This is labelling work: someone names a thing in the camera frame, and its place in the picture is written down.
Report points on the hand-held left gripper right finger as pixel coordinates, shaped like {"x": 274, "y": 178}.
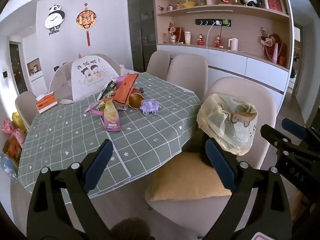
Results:
{"x": 220, "y": 162}

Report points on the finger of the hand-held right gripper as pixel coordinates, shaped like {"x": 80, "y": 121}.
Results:
{"x": 293, "y": 126}
{"x": 272, "y": 134}

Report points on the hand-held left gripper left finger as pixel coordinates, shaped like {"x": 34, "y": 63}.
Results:
{"x": 100, "y": 160}

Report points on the yellowish plastic bag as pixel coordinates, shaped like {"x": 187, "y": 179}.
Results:
{"x": 225, "y": 122}

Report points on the pink snack bag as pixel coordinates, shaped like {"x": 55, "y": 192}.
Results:
{"x": 93, "y": 110}

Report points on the red tin can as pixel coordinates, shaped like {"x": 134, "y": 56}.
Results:
{"x": 136, "y": 100}

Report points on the orange cardboard box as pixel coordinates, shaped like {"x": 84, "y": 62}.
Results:
{"x": 125, "y": 88}

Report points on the green checked tablecloth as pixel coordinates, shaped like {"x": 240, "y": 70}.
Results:
{"x": 75, "y": 142}

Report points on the yellow seat cushion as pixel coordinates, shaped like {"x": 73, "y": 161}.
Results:
{"x": 187, "y": 177}

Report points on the beige dining chair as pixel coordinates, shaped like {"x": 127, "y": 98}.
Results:
{"x": 187, "y": 70}
{"x": 157, "y": 62}
{"x": 240, "y": 90}
{"x": 25, "y": 105}
{"x": 110, "y": 60}

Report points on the small red box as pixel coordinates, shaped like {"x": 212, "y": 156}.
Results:
{"x": 282, "y": 61}

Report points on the purple carriage toy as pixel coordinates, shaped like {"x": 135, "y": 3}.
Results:
{"x": 150, "y": 106}

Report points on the pink slim bottle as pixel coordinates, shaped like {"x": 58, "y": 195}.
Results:
{"x": 275, "y": 53}

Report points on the dark brown fuzzy cloth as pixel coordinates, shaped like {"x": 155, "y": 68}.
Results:
{"x": 130, "y": 230}

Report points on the orange tissue box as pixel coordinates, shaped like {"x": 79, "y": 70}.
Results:
{"x": 46, "y": 103}

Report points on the mesh food cover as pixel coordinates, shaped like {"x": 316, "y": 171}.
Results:
{"x": 85, "y": 77}

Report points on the white sideboard cabinet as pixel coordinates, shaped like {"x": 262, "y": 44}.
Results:
{"x": 225, "y": 62}

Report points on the large dried flower bouquet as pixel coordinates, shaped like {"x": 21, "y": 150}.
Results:
{"x": 273, "y": 40}

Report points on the colourful packet bag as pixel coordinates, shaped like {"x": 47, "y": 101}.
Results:
{"x": 11, "y": 150}

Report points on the yellow gift bag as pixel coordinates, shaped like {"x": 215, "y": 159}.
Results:
{"x": 18, "y": 121}

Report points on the pink gift bag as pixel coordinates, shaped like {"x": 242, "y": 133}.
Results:
{"x": 7, "y": 127}

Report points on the white electric kettle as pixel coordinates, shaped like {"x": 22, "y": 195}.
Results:
{"x": 233, "y": 44}

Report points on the small red figurine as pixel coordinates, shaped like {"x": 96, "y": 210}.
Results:
{"x": 218, "y": 42}
{"x": 200, "y": 40}

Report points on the dark door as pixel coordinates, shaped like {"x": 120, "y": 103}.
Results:
{"x": 17, "y": 67}

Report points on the red framed picture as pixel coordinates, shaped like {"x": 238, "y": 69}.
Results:
{"x": 273, "y": 2}

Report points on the white tumbler cup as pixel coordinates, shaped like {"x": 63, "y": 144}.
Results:
{"x": 187, "y": 37}

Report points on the black power strip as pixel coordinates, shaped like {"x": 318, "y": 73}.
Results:
{"x": 200, "y": 22}

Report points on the small bouquet with red bag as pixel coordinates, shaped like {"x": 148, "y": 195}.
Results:
{"x": 177, "y": 33}

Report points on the dark glass cabinet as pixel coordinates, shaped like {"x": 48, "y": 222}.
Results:
{"x": 141, "y": 25}

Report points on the yellow teapot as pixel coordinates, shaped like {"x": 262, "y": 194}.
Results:
{"x": 188, "y": 4}

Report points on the wall niche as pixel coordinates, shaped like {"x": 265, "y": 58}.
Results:
{"x": 33, "y": 67}

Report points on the wooden wall shelf unit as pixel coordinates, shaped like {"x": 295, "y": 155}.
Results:
{"x": 250, "y": 12}

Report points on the red gold wall ornament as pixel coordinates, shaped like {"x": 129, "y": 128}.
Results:
{"x": 86, "y": 18}

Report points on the panda wall clock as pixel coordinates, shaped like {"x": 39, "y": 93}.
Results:
{"x": 53, "y": 20}

